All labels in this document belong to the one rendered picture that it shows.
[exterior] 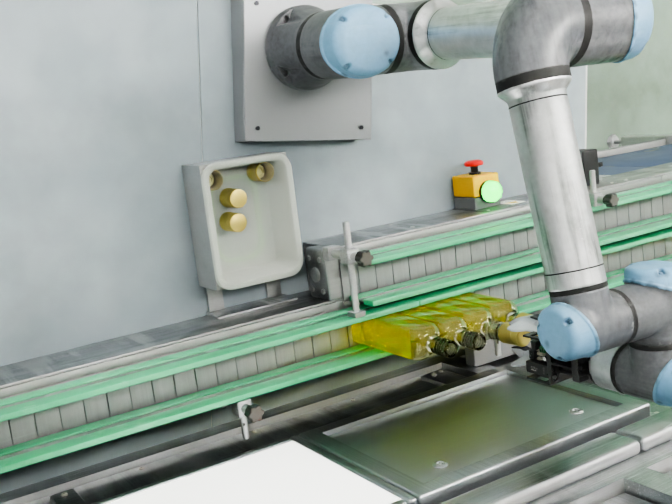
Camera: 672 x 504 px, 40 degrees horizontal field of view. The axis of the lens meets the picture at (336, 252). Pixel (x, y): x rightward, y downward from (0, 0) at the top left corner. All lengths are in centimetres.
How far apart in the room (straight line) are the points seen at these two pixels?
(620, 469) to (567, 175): 47
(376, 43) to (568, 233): 52
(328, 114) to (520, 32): 63
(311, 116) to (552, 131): 65
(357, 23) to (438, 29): 13
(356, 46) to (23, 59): 54
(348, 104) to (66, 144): 53
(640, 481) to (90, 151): 101
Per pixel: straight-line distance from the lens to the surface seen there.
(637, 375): 133
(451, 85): 199
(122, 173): 164
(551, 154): 119
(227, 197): 166
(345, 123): 177
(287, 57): 165
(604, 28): 127
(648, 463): 146
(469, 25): 148
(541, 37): 120
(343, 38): 152
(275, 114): 170
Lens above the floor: 230
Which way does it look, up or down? 58 degrees down
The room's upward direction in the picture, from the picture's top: 99 degrees clockwise
